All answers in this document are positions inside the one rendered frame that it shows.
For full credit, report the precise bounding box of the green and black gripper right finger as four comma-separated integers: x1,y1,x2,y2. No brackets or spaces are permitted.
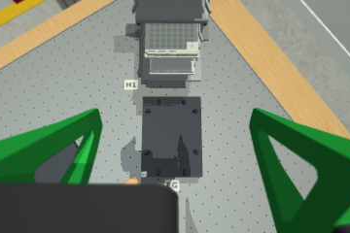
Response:
249,108,350,233

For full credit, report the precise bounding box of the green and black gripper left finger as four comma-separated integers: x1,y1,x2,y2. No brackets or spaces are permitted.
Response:
0,108,102,183

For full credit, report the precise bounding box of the grey well plate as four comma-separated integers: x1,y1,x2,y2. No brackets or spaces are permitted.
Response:
150,58,194,75

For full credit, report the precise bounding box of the grey plate hotel rack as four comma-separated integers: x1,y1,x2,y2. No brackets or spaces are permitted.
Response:
131,0,212,82

